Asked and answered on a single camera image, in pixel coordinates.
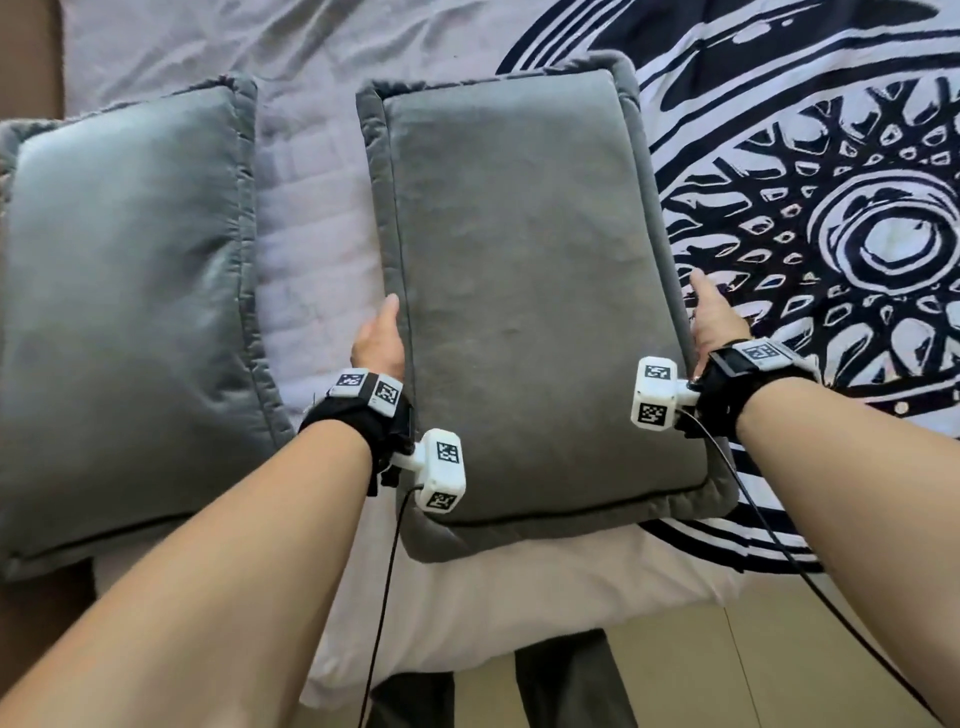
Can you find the person's left forearm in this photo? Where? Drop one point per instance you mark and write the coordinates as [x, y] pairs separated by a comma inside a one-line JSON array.
[[210, 585]]

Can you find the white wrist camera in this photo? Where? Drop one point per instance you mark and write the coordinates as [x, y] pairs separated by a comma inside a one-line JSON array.
[[654, 394], [442, 469]]

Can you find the person's left hand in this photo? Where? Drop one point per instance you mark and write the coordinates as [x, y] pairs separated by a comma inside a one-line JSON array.
[[379, 345]]

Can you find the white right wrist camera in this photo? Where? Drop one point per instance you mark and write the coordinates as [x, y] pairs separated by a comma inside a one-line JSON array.
[[654, 394]]

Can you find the dark grey pillow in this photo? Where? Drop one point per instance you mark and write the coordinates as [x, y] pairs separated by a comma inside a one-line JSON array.
[[525, 285]]

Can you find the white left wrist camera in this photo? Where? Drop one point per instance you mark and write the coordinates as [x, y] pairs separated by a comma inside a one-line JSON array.
[[442, 469]]

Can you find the person's dark grey trousers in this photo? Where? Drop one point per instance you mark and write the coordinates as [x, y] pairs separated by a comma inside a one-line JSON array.
[[570, 682]]

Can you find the lilac bedspread with black pattern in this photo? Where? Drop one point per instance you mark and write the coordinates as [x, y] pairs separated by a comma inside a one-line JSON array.
[[825, 112]]

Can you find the person's right forearm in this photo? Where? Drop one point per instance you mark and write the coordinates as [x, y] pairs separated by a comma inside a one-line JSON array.
[[862, 480]]

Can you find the white bed sheet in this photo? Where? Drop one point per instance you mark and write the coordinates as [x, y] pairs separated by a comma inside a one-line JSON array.
[[540, 600]]

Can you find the person's right thumb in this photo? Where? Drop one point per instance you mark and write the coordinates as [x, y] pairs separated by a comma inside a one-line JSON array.
[[705, 292]]

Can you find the person's left thumb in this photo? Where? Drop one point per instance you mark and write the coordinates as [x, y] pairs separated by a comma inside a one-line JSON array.
[[390, 319]]

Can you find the person's right hand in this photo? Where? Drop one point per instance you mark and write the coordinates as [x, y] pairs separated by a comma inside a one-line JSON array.
[[718, 326]]

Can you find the shiny grey plump pillow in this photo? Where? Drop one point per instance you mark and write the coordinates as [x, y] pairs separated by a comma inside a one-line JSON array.
[[120, 315]]

